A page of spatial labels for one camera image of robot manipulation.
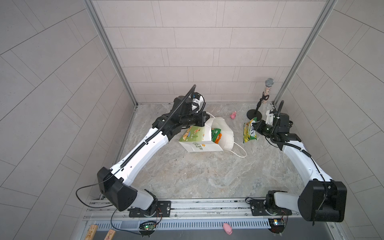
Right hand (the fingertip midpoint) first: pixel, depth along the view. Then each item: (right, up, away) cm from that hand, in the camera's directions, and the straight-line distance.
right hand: (251, 122), depth 83 cm
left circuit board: (-52, -45, -19) cm, 72 cm away
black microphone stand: (+11, +5, +27) cm, 30 cm away
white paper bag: (-30, -8, -7) cm, 31 cm away
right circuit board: (+7, -47, -15) cm, 49 cm away
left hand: (-23, +4, -16) cm, 28 cm away
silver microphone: (+11, +23, +2) cm, 25 cm away
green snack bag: (-19, -8, +5) cm, 22 cm away
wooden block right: (-68, -47, -20) cm, 85 cm away
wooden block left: (-76, -47, -19) cm, 92 cm away
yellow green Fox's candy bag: (-2, -5, -1) cm, 5 cm away
